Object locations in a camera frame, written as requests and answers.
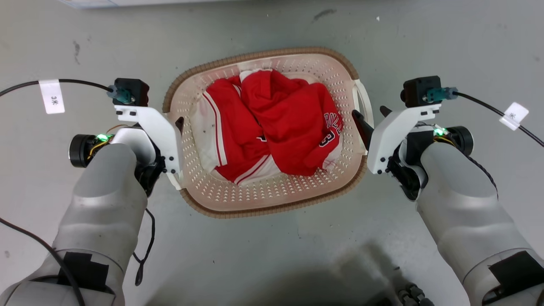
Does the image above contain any white perforated laundry basket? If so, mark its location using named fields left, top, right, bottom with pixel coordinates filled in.
left=163, top=47, right=375, bottom=219

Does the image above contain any black left camera cable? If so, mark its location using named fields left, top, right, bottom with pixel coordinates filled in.
left=0, top=79, right=114, bottom=98

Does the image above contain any white printed cable tag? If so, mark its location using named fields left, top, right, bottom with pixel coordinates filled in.
left=39, top=79, right=66, bottom=115

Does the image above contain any small white cable tag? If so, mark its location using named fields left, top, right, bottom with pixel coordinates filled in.
left=499, top=102, right=530, bottom=131

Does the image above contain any black right camera cable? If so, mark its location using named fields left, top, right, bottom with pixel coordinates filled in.
left=452, top=91, right=544, bottom=147

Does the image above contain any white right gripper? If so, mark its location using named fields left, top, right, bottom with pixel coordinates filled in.
left=351, top=104, right=442, bottom=176

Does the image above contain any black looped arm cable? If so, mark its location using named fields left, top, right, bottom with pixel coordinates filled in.
left=132, top=208, right=156, bottom=286

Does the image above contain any red and white garment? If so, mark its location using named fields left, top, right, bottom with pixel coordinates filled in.
left=189, top=76, right=282, bottom=187

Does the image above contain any red basketball jersey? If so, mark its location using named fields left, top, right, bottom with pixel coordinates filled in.
left=240, top=70, right=345, bottom=177

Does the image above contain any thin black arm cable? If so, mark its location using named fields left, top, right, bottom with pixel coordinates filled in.
left=0, top=216, right=86, bottom=306

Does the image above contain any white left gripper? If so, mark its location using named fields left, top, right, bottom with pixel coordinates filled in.
left=114, top=105, right=185, bottom=176

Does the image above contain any black camera cable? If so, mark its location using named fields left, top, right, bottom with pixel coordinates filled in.
left=452, top=91, right=544, bottom=147
left=0, top=79, right=114, bottom=98

